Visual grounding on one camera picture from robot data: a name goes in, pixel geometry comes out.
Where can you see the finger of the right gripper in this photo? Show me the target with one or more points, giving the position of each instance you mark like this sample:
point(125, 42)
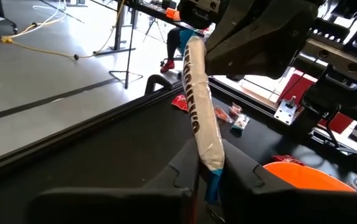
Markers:
point(259, 40)
point(343, 93)

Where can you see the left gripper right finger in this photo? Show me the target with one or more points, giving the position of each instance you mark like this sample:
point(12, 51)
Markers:
point(290, 208)

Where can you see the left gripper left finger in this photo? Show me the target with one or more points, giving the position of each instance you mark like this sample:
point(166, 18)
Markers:
point(128, 205)

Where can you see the clear packet red candy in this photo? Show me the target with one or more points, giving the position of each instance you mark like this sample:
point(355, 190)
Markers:
point(236, 109)

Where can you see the clear packet orange candy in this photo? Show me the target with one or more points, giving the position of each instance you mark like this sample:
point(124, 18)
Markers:
point(223, 114)

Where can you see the long white candy bar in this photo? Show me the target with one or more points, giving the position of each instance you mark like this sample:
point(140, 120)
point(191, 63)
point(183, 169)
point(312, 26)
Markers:
point(201, 109)

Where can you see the red Skittles candy packet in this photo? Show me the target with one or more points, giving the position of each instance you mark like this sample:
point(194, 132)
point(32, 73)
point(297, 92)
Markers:
point(287, 160)

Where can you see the white blue candy packet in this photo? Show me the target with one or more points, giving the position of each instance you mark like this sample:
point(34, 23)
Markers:
point(241, 122)

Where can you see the orange pumpkin bucket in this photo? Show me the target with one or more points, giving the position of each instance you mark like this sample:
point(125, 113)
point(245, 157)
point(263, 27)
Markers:
point(306, 180)

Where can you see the person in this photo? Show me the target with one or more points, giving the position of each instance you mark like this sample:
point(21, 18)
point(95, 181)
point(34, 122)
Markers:
point(173, 40)

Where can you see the orange object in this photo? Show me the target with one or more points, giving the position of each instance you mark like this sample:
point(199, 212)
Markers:
point(172, 14)

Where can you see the black table edge hook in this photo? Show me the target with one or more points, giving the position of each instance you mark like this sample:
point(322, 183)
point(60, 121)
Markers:
point(153, 78)

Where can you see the black tripod stand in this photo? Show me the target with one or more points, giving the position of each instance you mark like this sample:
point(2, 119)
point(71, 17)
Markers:
point(130, 46)

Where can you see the black office desk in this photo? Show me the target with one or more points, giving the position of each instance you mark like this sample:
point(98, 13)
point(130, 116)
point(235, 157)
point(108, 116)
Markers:
point(119, 31)

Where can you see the white metal corner bracket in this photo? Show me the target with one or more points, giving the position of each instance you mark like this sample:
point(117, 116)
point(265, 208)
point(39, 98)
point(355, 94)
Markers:
point(285, 112)

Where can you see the black table frame rail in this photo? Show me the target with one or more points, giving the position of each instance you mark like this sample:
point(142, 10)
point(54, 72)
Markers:
point(72, 133)

